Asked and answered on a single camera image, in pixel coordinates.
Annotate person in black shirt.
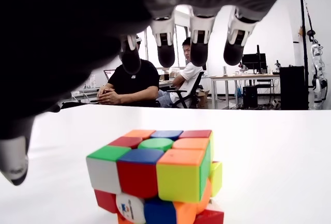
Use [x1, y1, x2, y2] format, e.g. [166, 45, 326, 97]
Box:
[97, 53, 160, 106]

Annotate black office chair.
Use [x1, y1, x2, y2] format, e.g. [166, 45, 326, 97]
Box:
[167, 71, 205, 109]

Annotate white humanoid robot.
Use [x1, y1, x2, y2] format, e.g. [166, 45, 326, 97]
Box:
[309, 29, 329, 110]

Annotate black computer tower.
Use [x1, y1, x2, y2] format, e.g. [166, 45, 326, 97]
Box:
[243, 85, 259, 109]

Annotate person in white shirt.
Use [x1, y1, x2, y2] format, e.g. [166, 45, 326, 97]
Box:
[157, 37, 204, 108]

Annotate white desk with wooden edge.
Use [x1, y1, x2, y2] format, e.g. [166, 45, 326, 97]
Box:
[209, 73, 282, 110]

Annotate brown cardboard box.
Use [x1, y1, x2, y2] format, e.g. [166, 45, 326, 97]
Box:
[196, 89, 210, 109]

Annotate black computer monitor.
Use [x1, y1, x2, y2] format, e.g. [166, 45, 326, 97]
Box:
[242, 52, 267, 71]

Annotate multicoloured Rubik's cube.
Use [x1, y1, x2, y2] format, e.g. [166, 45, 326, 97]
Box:
[86, 129, 225, 224]

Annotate black cabinet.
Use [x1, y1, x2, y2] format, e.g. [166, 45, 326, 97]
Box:
[279, 65, 310, 110]

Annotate black gantry pole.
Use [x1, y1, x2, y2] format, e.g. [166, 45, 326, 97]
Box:
[298, 0, 315, 88]

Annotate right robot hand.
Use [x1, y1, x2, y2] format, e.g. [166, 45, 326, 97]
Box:
[0, 0, 298, 186]

